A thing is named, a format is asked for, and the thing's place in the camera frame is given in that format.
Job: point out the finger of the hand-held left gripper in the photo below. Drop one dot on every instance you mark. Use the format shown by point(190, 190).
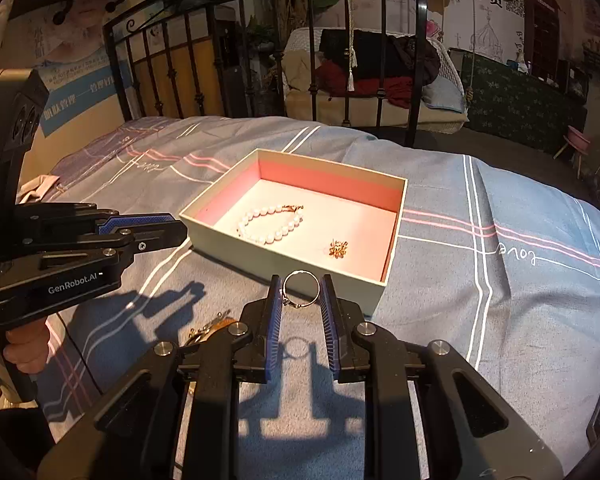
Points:
point(160, 240)
point(135, 222)

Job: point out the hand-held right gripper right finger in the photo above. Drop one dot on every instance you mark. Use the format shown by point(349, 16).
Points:
point(330, 332)

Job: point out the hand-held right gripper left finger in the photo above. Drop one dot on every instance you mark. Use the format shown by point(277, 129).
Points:
point(275, 330)

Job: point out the pale box with pink lining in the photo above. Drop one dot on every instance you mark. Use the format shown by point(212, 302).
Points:
point(300, 230)

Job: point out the gold jewelry piece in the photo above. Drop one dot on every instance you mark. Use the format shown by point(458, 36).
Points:
point(207, 332)

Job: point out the person's left hand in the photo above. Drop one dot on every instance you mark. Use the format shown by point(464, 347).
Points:
point(27, 352)

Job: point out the beige cloth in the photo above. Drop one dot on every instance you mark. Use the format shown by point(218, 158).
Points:
point(37, 185)

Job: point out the small gold brooch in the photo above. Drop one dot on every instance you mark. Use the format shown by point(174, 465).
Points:
point(339, 249)

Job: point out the blue plaid bedsheet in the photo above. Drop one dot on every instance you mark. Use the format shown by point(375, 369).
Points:
point(480, 320)

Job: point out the white wicker chair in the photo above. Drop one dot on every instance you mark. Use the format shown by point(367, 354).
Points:
point(300, 100)

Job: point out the red clothing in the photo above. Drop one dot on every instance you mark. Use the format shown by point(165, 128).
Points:
point(395, 90)

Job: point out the light blue pillow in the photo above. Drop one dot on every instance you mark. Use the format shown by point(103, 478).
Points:
point(445, 95)

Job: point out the black clothing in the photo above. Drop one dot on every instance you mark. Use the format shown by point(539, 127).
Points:
point(380, 55)

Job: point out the green patterned cloth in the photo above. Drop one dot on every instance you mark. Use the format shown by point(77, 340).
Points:
point(520, 105)

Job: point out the pink stool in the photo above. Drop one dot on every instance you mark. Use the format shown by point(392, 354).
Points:
point(577, 139)

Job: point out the wall poster with face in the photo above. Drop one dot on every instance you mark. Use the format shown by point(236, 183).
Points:
point(80, 35)

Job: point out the black metal bed frame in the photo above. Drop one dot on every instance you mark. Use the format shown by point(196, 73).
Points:
point(420, 60)

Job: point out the wall poster with buildings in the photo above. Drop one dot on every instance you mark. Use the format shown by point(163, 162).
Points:
point(520, 5)

